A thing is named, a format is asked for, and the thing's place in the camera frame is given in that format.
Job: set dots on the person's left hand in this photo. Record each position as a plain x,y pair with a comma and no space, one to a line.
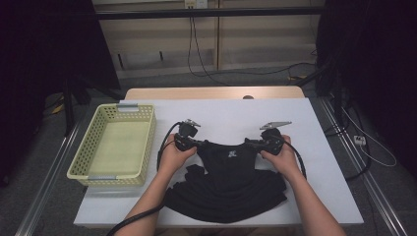
172,157

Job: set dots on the light wooden cabinet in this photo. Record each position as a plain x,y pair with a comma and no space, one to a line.
262,39

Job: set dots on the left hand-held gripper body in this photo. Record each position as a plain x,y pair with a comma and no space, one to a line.
187,131

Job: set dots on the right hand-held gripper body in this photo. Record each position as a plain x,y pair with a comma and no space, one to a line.
272,141

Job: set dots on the pale yellow plastic basket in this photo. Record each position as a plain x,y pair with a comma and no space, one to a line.
118,147

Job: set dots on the white wall outlet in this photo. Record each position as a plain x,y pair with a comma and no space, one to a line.
196,3

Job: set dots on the black horizontal bar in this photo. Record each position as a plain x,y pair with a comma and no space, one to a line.
229,12

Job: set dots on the black stand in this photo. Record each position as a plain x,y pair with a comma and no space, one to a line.
337,105
68,111

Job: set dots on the person's right hand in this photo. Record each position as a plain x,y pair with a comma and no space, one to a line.
283,162

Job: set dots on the black shirt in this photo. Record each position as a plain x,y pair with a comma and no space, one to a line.
229,190

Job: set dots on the aluminium rail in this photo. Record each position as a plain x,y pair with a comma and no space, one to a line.
48,183
373,187

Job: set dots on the black curtain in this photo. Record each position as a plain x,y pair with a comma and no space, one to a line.
377,65
39,65

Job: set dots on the white power strip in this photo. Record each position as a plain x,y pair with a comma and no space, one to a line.
359,140

